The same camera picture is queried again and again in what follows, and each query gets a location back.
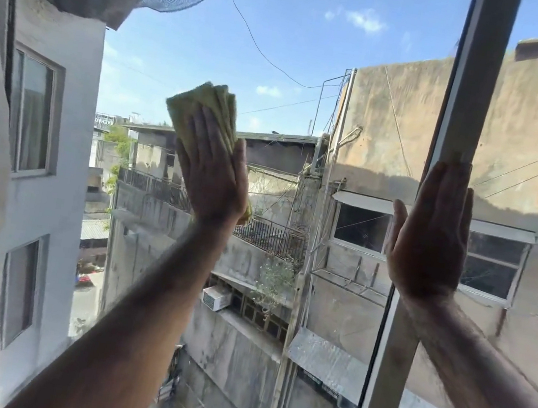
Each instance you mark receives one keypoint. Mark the person's right hand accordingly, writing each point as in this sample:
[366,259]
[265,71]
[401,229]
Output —
[432,234]

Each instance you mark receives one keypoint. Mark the person's left hand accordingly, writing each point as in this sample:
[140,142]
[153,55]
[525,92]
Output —
[212,178]

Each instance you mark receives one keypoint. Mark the green cleaning cloth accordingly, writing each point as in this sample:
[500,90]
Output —
[199,99]

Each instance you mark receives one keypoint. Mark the large window glass pane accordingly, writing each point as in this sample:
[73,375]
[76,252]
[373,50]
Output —
[299,26]

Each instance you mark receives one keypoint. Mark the person's left forearm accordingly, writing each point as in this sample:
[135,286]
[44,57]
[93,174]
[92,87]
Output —
[141,333]

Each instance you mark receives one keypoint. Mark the white air conditioner unit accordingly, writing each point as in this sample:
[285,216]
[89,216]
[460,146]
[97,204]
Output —
[216,298]

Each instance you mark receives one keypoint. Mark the tan plastered building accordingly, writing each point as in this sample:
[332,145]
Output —
[531,148]

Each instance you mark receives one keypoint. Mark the weathered concrete building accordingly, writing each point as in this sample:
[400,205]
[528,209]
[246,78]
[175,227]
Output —
[237,356]

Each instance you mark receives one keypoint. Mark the white window frame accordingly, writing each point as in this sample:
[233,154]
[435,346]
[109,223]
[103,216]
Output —
[474,90]

